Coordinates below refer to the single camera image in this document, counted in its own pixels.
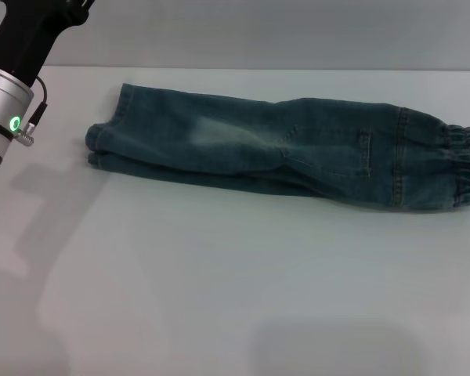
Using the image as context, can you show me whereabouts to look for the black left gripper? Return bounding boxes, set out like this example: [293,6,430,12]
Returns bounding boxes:
[0,0,94,88]

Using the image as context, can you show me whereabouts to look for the blue denim shorts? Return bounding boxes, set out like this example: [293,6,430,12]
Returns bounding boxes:
[85,82,470,215]

